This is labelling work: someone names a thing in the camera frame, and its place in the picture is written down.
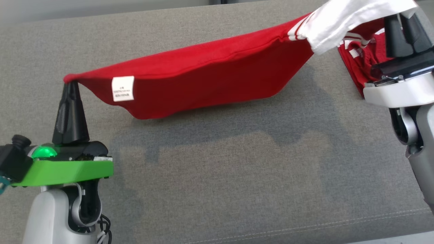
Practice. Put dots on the red white basketball jersey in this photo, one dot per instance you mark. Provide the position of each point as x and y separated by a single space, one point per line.
203 78

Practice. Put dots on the grey fabric sofa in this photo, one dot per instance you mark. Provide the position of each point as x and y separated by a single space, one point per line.
217 162

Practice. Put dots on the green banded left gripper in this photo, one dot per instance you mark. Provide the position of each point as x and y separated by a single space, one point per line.
67 169

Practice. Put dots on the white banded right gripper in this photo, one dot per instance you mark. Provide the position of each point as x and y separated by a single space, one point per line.
400 93

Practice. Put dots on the red shorts white stripe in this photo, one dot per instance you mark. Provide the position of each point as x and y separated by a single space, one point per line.
359 64

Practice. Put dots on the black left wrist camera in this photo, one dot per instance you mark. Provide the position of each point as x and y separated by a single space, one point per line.
13 162

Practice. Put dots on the teal left camera connector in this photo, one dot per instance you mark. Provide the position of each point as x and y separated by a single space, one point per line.
2 184

